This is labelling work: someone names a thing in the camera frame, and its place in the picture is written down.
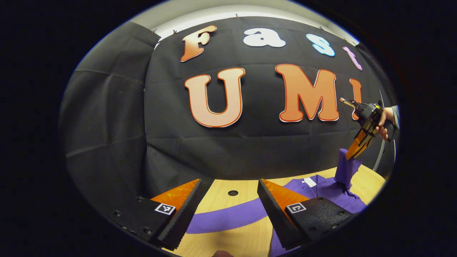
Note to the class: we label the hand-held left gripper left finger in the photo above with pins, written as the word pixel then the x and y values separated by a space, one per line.
pixel 185 217

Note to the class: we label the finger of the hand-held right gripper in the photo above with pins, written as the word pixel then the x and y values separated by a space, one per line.
pixel 357 144
pixel 368 141

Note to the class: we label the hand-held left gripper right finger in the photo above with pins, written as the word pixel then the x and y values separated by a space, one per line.
pixel 275 217

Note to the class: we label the purple knit collared sweater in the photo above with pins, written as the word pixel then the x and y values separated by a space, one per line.
pixel 321 192

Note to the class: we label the white curved pole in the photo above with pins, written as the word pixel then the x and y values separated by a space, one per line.
pixel 379 157

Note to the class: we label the black backdrop cloth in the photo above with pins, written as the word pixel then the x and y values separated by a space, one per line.
pixel 250 150

